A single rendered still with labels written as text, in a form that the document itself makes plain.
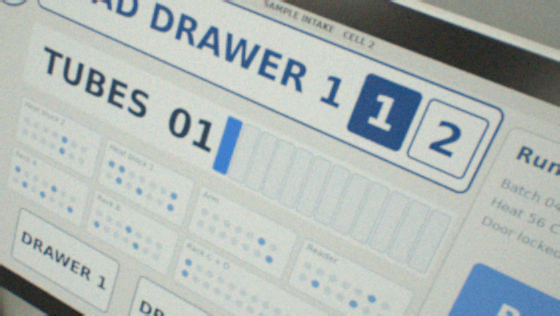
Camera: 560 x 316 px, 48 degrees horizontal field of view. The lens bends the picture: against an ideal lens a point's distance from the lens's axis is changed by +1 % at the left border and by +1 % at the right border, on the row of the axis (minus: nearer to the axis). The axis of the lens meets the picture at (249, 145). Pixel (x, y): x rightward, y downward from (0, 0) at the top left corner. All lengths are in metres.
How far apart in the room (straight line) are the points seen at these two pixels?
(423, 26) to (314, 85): 0.07
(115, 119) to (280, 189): 0.12
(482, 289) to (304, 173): 0.12
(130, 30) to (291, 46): 0.11
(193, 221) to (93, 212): 0.08
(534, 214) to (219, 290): 0.20
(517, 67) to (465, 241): 0.10
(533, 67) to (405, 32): 0.06
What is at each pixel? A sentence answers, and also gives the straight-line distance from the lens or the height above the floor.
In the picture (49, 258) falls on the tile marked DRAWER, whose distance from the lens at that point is 0.50.
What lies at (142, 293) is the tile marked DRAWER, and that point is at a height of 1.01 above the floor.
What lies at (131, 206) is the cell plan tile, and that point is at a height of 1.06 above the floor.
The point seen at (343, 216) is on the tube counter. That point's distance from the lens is 0.37.
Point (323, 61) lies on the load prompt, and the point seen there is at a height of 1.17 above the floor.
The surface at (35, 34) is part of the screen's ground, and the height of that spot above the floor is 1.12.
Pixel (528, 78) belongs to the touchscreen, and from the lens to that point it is 0.34.
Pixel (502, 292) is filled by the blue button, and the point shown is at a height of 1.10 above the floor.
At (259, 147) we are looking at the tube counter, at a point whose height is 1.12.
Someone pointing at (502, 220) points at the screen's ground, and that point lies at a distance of 0.36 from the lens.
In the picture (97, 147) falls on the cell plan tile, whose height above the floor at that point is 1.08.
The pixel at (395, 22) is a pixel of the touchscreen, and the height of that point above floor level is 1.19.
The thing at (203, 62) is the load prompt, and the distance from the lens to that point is 0.38.
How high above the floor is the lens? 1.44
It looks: 58 degrees down
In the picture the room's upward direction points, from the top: 3 degrees counter-clockwise
